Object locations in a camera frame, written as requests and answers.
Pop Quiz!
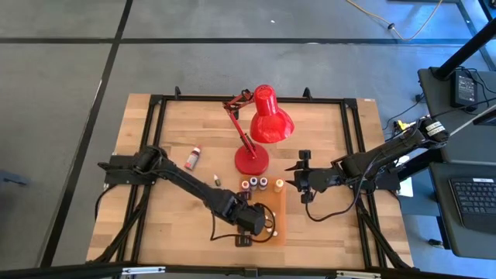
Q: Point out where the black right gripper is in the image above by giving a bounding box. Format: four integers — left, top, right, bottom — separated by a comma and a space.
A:
284, 150, 343, 205

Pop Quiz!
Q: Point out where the orange translucent plastic bin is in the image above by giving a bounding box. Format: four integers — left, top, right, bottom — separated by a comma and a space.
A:
239, 177, 288, 248

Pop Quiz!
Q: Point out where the large red food coloring bottle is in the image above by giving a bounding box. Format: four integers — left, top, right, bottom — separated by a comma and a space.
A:
183, 144, 203, 172

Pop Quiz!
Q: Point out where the red desk lamp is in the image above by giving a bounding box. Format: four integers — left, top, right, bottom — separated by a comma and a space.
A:
222, 84, 295, 177

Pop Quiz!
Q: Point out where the black support pole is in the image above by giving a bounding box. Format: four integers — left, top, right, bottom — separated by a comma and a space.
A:
436, 17, 496, 81
394, 146, 445, 181

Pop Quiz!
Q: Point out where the black crossbar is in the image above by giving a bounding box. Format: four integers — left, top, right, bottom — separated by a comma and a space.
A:
0, 260, 496, 279

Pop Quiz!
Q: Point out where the black keyboard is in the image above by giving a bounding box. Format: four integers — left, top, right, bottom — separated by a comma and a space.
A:
448, 177, 496, 235

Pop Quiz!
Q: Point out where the black power adapter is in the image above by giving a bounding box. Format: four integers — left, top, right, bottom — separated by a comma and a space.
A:
450, 69, 478, 112

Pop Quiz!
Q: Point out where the thin grey rod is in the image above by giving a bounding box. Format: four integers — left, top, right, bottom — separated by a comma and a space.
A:
447, 104, 496, 137

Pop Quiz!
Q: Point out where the black monitor foot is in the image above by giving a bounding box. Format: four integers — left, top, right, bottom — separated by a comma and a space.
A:
471, 109, 496, 127

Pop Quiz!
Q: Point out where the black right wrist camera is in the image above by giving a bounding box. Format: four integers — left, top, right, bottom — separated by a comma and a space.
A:
308, 170, 330, 191

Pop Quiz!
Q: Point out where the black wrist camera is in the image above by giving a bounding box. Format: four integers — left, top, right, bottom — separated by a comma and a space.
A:
308, 170, 330, 191
238, 207, 268, 236

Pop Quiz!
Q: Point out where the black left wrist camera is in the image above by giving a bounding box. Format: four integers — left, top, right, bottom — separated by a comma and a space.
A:
238, 207, 268, 236

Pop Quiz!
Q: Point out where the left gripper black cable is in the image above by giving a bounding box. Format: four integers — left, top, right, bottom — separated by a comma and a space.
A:
210, 202, 277, 244

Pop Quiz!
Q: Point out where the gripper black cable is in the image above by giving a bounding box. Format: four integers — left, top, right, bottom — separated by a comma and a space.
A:
305, 176, 367, 223
210, 202, 277, 244

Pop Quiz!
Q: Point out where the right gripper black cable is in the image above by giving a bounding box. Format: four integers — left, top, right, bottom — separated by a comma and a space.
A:
305, 176, 367, 223

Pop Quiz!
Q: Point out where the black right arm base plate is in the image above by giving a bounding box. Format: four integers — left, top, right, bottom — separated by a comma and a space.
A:
346, 158, 402, 191

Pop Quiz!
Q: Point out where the black cable bundle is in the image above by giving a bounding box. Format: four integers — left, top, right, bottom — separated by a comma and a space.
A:
88, 184, 153, 264
354, 191, 414, 270

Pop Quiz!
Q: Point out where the silver bracket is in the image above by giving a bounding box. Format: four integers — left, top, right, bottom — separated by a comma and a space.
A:
122, 266, 167, 276
336, 270, 383, 279

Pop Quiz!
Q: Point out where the black aluminium table frame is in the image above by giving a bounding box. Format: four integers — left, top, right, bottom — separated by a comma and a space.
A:
87, 85, 414, 272

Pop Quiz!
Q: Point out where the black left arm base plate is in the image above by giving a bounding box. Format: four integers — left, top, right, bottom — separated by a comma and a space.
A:
98, 153, 158, 186

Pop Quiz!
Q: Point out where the yellow floor cable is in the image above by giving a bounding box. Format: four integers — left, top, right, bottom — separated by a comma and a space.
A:
344, 0, 445, 43

